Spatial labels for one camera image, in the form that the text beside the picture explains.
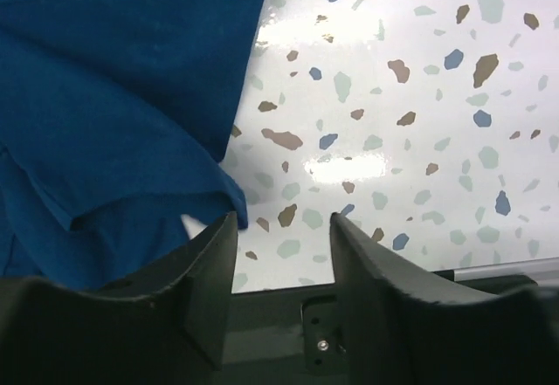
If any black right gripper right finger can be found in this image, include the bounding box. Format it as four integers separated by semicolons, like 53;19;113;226
330;214;558;384

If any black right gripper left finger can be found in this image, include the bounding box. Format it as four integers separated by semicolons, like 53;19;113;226
1;213;238;384

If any aluminium table frame rail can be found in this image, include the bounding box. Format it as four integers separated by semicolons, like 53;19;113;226
434;258;558;283

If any blue t-shirt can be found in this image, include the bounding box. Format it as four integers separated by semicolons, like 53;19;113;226
1;0;264;290

